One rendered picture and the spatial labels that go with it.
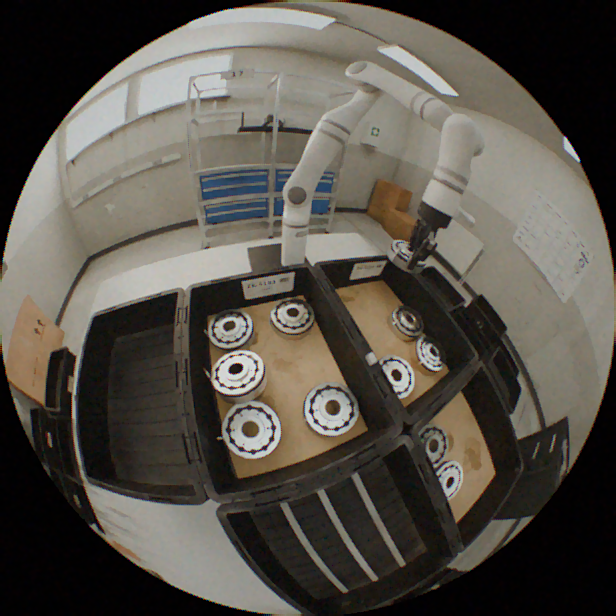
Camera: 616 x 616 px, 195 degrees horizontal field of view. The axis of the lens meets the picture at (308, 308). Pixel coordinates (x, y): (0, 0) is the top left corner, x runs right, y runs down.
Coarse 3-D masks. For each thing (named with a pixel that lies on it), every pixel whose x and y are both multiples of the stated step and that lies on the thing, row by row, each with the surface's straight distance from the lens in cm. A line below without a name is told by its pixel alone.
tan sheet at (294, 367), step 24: (264, 312) 46; (264, 336) 42; (312, 336) 42; (216, 360) 41; (264, 360) 39; (288, 360) 39; (312, 360) 40; (288, 384) 37; (312, 384) 38; (288, 408) 36; (288, 432) 36; (312, 432) 37; (360, 432) 39; (240, 456) 37; (288, 456) 36; (312, 456) 37
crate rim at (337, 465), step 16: (256, 272) 41; (272, 272) 41; (192, 288) 42; (320, 288) 38; (336, 304) 36; (352, 336) 33; (368, 368) 31; (192, 384) 31; (192, 400) 30; (384, 400) 31; (192, 416) 29; (192, 432) 29; (400, 432) 31; (368, 448) 30; (336, 464) 28; (208, 480) 29; (288, 480) 27; (304, 480) 27; (208, 496) 30; (224, 496) 29; (240, 496) 28; (256, 496) 28
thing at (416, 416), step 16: (368, 256) 54; (384, 256) 58; (320, 272) 42; (352, 320) 35; (464, 336) 53; (368, 352) 32; (464, 368) 47; (384, 384) 31; (448, 384) 41; (400, 400) 32; (432, 400) 36; (400, 416) 32; (416, 416) 34
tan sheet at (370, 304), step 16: (352, 288) 56; (368, 288) 59; (384, 288) 62; (352, 304) 51; (368, 304) 54; (384, 304) 57; (400, 304) 60; (368, 320) 50; (384, 320) 52; (368, 336) 47; (384, 336) 49; (384, 352) 47; (400, 352) 49; (416, 368) 50; (416, 384) 48; (432, 384) 52
